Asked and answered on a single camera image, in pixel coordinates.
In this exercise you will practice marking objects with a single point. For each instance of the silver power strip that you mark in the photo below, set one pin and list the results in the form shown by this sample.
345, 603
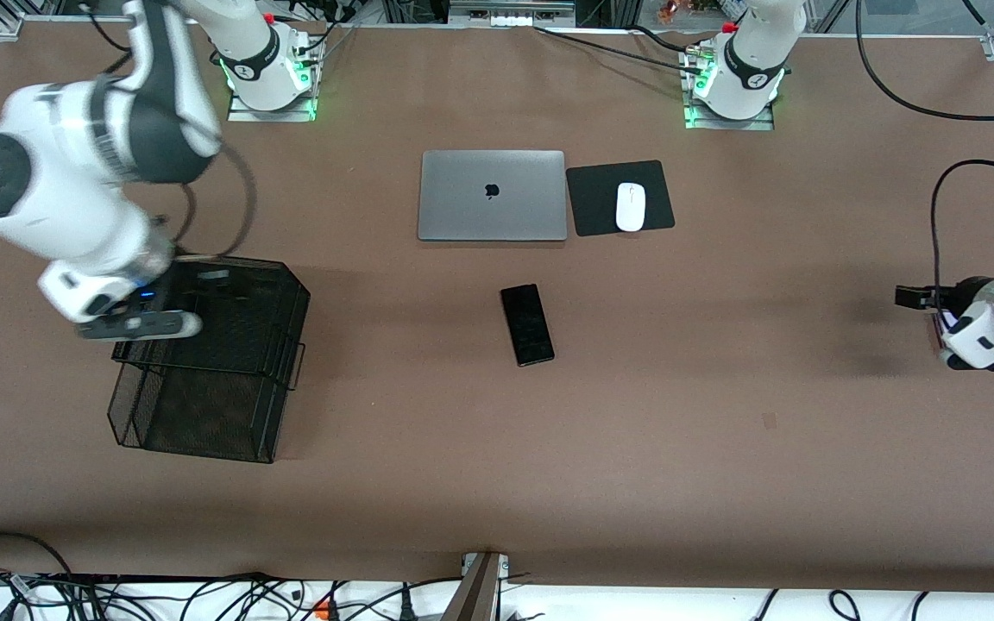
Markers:
510, 17

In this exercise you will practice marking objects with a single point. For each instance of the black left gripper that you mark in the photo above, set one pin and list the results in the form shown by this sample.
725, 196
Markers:
934, 299

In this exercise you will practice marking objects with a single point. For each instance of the silver closed laptop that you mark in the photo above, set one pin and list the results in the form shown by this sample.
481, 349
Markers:
492, 197

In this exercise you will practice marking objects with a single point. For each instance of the black mouse pad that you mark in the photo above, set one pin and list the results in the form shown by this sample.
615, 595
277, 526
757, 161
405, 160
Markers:
592, 198

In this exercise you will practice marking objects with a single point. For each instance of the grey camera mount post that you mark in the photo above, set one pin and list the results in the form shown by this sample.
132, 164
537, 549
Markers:
475, 595

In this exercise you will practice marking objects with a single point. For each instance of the white computer mouse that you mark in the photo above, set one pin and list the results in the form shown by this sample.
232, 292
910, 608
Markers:
631, 207

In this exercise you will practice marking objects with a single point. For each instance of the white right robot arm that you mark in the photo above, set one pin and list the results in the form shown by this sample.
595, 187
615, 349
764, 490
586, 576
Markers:
74, 198

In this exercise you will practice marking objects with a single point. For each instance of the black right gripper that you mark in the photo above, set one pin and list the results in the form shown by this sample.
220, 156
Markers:
197, 282

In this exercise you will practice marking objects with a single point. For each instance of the lavender flip phone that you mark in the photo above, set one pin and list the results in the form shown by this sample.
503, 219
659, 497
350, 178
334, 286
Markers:
944, 328

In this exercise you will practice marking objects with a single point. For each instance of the black two-tier mesh tray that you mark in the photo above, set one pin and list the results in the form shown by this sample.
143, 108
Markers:
204, 414

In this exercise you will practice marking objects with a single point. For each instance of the long black smartphone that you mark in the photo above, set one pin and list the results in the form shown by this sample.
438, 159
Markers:
528, 326

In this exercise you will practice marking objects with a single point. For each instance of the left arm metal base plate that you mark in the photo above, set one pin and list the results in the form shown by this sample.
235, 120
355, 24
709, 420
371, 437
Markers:
704, 125

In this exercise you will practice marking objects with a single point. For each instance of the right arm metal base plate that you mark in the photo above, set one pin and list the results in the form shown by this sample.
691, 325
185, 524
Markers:
242, 114

